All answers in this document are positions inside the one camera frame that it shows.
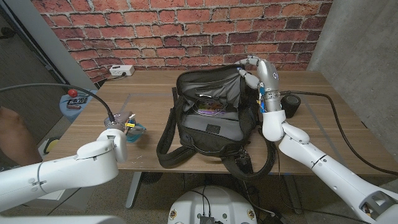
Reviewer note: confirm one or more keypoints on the purple yellow packet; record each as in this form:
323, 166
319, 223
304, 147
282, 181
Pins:
211, 109

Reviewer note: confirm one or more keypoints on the black backpack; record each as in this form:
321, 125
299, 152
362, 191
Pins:
211, 137

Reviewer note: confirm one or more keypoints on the black ribbed round object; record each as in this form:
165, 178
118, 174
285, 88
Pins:
152, 178

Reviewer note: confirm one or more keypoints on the grey table leg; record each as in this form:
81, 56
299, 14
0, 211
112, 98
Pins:
133, 189
293, 196

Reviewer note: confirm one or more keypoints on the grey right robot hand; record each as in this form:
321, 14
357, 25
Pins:
267, 74

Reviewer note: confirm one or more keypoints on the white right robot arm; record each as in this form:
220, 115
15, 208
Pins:
326, 174

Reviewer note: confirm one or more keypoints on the small teal box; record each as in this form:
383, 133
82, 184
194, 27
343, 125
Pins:
82, 94

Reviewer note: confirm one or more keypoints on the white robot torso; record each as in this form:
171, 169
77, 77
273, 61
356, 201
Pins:
214, 202

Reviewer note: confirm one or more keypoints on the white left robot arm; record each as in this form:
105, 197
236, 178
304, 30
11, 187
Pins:
77, 168

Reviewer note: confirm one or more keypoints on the brick wall backdrop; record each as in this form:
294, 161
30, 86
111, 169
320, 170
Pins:
186, 31

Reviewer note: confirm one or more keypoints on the white power strip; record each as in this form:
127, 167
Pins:
121, 70

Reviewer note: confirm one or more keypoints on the blue round stool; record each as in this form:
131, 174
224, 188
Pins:
70, 113

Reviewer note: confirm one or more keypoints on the yellow black round object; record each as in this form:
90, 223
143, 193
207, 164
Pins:
52, 144

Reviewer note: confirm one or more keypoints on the small red device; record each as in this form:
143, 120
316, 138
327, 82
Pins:
74, 107

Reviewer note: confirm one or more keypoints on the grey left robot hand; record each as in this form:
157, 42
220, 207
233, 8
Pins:
119, 121

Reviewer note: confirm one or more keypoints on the teal oval case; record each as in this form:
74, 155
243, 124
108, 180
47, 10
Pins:
138, 132

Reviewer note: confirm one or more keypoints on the person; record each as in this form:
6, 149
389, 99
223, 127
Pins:
15, 137

